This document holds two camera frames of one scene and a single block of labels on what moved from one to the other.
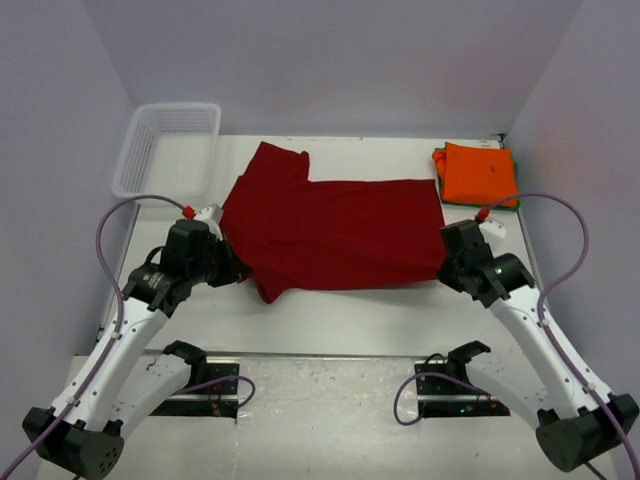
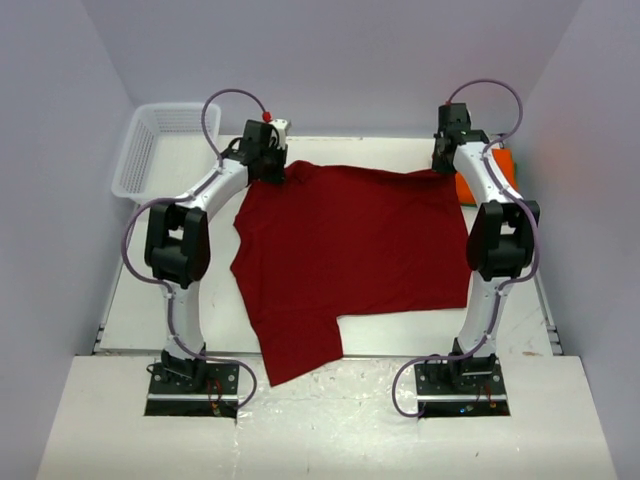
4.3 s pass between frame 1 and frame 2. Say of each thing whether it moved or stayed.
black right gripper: moved
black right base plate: stayed
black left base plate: stayed
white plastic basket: stayed
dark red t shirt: moved
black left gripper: moved
